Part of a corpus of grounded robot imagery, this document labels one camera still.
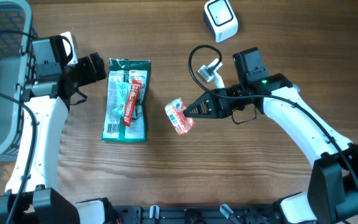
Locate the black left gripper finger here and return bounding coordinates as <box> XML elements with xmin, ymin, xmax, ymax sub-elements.
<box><xmin>90</xmin><ymin>52</ymin><xmax>107</xmax><ymax>81</ymax></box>
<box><xmin>76</xmin><ymin>57</ymin><xmax>96</xmax><ymax>86</ymax></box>

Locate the green 3M gloves package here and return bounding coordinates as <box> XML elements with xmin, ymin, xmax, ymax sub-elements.
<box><xmin>101</xmin><ymin>58</ymin><xmax>151</xmax><ymax>142</ymax></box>

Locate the white wet wipe sachet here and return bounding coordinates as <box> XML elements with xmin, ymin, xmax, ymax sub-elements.
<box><xmin>112</xmin><ymin>82</ymin><xmax>131</xmax><ymax>116</ymax></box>

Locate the red Nescafe coffee sachet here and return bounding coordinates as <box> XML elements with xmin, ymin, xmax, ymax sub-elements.
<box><xmin>122</xmin><ymin>80</ymin><xmax>142</xmax><ymax>127</ymax></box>

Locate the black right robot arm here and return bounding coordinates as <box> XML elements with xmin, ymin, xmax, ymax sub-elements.
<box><xmin>184</xmin><ymin>47</ymin><xmax>358</xmax><ymax>223</ymax></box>

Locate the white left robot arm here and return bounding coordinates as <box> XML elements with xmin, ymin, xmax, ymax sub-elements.
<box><xmin>0</xmin><ymin>30</ymin><xmax>106</xmax><ymax>223</ymax></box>

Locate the white barcode scanner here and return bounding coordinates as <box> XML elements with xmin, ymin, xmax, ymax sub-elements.
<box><xmin>203</xmin><ymin>0</ymin><xmax>239</xmax><ymax>43</ymax></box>

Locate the dark grey plastic basket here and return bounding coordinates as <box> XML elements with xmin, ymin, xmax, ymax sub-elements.
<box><xmin>0</xmin><ymin>0</ymin><xmax>38</xmax><ymax>162</ymax></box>

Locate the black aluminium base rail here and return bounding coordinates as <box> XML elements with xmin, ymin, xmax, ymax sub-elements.
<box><xmin>107</xmin><ymin>203</ymin><xmax>290</xmax><ymax>224</ymax></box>

